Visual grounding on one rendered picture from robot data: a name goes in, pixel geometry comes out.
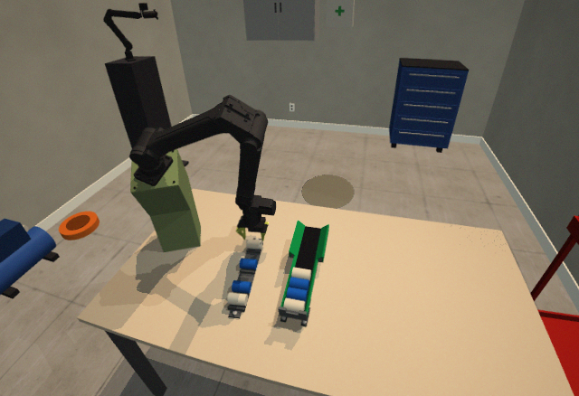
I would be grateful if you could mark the blue plastic bar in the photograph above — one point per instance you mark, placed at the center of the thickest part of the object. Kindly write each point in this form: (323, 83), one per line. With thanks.
(298, 294)
(241, 286)
(248, 263)
(299, 283)

